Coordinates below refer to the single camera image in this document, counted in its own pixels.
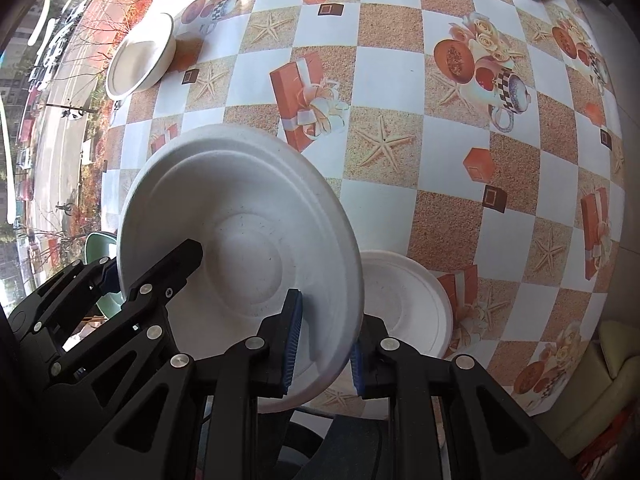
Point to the white paper bowl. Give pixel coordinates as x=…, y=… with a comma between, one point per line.
x=410, y=300
x=267, y=222
x=142, y=57

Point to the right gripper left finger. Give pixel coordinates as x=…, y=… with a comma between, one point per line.
x=259, y=366

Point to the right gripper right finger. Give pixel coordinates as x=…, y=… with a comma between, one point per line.
x=449, y=418

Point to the cream cushioned seat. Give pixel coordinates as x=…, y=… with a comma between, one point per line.
x=605, y=381

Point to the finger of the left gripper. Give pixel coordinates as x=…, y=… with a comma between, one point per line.
x=58, y=306
x=146, y=298

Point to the green square plate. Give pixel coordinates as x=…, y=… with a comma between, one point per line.
x=100, y=247

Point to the checkered floral tablecloth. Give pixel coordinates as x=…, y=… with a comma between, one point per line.
x=479, y=137

